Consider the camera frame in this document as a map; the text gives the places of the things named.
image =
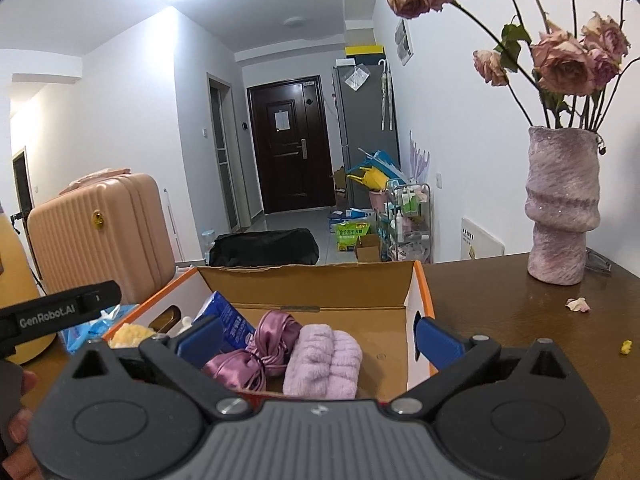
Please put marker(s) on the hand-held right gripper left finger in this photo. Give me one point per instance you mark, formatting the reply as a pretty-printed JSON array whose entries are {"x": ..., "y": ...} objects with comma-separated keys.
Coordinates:
[{"x": 202, "y": 342}]

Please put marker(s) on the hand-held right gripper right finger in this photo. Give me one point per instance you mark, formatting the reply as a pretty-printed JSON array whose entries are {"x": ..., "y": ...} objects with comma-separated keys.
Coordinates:
[{"x": 439, "y": 342}]

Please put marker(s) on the blue tissue packet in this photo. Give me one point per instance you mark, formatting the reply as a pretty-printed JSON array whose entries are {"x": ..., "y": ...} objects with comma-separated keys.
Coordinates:
[{"x": 227, "y": 320}]

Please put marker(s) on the pink satin scrunchie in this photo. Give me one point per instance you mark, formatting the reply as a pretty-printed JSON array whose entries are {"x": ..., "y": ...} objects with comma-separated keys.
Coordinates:
[{"x": 260, "y": 350}]

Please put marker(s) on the yellow plush sheep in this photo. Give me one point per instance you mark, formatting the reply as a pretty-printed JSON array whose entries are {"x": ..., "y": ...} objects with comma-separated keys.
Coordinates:
[{"x": 131, "y": 336}]

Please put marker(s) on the lavender fluffy headband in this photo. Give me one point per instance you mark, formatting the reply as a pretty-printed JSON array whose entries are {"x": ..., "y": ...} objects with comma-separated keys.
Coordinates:
[{"x": 325, "y": 360}]

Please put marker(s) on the orange cardboard box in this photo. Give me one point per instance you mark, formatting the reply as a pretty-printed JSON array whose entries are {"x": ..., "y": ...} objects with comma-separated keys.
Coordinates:
[{"x": 325, "y": 295}]

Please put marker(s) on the blue soft tissue pack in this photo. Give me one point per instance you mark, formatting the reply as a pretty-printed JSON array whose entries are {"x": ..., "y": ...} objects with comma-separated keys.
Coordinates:
[{"x": 95, "y": 327}]

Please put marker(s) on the person's left hand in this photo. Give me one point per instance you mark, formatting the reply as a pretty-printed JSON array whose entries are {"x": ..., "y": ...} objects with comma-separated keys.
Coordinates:
[{"x": 17, "y": 422}]

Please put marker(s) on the pink ribbed suitcase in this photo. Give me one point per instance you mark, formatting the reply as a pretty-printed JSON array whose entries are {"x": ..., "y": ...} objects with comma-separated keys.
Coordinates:
[{"x": 105, "y": 240}]

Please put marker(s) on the clear water bottle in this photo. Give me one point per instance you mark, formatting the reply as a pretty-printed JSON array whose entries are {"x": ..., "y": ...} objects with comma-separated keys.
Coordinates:
[{"x": 208, "y": 245}]

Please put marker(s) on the white flat board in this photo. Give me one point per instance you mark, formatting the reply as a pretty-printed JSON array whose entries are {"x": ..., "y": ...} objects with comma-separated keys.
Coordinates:
[{"x": 482, "y": 240}]

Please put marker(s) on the black luggage bag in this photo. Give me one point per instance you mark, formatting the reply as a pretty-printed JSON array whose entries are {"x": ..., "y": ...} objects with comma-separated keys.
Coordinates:
[{"x": 262, "y": 247}]

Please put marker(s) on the small brown cardboard box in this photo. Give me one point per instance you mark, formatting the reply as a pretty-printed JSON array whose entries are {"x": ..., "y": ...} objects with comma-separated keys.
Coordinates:
[{"x": 367, "y": 249}]

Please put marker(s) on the metal trolley rack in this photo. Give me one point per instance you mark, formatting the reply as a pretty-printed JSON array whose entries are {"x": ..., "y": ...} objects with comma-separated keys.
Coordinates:
[{"x": 407, "y": 225}]

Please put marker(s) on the green printed bag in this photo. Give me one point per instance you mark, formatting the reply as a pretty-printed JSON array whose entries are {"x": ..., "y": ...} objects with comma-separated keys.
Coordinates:
[{"x": 352, "y": 237}]

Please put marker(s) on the fallen rose petal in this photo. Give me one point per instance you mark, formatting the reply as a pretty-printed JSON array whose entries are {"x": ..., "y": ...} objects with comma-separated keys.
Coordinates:
[{"x": 577, "y": 305}]

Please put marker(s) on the pink bucket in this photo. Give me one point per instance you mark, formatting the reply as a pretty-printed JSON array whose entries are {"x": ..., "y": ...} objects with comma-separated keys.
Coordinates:
[{"x": 379, "y": 200}]

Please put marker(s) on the pile of blue yellow bags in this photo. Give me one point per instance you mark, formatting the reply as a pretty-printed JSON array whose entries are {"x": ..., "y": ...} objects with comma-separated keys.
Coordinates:
[{"x": 377, "y": 170}]

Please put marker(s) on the open brown cardboard box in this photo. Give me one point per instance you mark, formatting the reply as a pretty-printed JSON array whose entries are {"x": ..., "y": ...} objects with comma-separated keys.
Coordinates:
[{"x": 340, "y": 187}]

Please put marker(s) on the scattered yellow flower bits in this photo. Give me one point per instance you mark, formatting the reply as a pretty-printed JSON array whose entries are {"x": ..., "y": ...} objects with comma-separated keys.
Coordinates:
[{"x": 625, "y": 347}]

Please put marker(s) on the pink textured vase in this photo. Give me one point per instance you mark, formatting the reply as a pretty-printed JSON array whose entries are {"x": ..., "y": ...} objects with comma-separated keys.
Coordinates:
[{"x": 562, "y": 200}]

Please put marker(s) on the grey interior door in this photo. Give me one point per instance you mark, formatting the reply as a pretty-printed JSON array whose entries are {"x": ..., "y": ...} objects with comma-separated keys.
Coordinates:
[{"x": 223, "y": 155}]

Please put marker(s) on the dark brown entrance door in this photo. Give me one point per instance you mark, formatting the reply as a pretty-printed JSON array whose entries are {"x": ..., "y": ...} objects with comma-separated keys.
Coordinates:
[{"x": 290, "y": 145}]

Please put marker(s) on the grey refrigerator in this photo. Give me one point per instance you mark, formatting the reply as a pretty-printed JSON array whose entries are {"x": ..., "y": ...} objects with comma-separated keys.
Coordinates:
[{"x": 365, "y": 125}]

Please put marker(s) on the white folded umbrella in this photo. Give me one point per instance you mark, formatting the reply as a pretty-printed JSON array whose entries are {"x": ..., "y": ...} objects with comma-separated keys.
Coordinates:
[{"x": 385, "y": 95}]

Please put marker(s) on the clear bag with paper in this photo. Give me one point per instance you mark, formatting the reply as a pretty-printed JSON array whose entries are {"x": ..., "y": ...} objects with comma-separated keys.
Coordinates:
[{"x": 357, "y": 78}]

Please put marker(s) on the yellow and black box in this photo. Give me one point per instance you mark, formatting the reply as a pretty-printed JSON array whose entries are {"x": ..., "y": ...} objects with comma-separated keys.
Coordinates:
[{"x": 365, "y": 52}]

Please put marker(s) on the dried pink roses bouquet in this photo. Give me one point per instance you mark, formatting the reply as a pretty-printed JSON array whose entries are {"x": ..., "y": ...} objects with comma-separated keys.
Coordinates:
[{"x": 562, "y": 60}]

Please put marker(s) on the round ceiling lamp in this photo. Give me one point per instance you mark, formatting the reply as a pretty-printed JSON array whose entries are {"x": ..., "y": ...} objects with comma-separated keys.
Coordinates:
[{"x": 294, "y": 22}]

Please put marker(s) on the white wall panel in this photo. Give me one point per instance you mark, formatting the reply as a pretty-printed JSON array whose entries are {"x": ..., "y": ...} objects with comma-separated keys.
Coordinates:
[{"x": 404, "y": 42}]

